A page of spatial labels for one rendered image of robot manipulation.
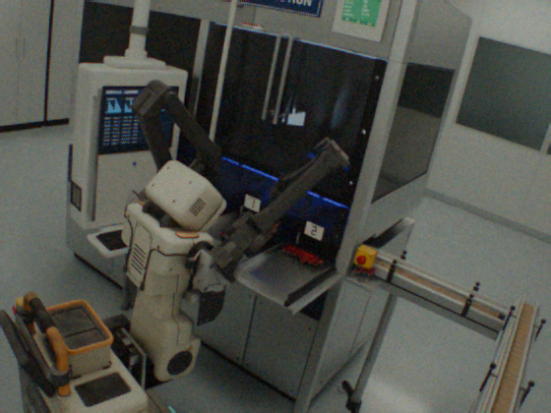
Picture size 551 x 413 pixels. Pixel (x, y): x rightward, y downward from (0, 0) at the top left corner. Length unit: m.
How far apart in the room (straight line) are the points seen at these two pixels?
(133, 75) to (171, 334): 1.14
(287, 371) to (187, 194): 1.37
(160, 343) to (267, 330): 0.95
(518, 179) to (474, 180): 0.56
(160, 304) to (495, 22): 5.63
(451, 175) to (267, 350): 4.61
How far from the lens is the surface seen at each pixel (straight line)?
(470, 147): 6.52
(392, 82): 1.87
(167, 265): 1.39
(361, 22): 1.92
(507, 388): 1.73
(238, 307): 2.52
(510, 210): 6.58
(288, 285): 1.93
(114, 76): 2.12
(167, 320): 1.60
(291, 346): 2.42
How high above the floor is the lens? 1.87
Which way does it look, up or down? 22 degrees down
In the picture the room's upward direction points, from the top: 11 degrees clockwise
